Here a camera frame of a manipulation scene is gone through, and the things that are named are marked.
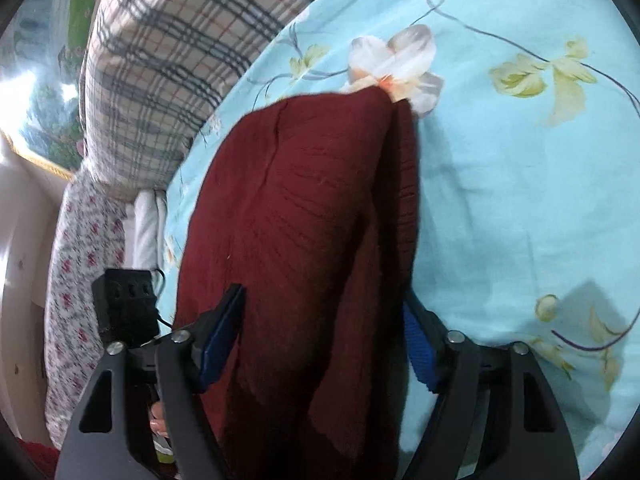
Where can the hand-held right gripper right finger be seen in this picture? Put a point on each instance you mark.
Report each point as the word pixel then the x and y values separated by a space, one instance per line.
pixel 420 355

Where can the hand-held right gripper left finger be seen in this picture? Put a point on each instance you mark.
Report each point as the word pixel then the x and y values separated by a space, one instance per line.
pixel 220 342

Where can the dark red hooded sweater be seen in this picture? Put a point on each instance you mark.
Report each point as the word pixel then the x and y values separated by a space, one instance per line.
pixel 300 235

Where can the person's left hand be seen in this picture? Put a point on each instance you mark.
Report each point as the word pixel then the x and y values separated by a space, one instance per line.
pixel 159 420

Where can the pink floral quilt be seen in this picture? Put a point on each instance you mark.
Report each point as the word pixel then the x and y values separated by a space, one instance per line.
pixel 75 270

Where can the white knit cloth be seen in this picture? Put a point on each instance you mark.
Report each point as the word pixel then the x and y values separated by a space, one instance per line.
pixel 145 230

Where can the light blue floral bed sheet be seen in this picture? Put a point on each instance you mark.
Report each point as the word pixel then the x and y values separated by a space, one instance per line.
pixel 500 185

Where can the plaid quilt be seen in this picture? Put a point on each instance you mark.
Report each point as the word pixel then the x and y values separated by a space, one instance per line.
pixel 165 60

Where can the framed landscape wall picture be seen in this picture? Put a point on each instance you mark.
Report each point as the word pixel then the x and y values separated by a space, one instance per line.
pixel 45 85

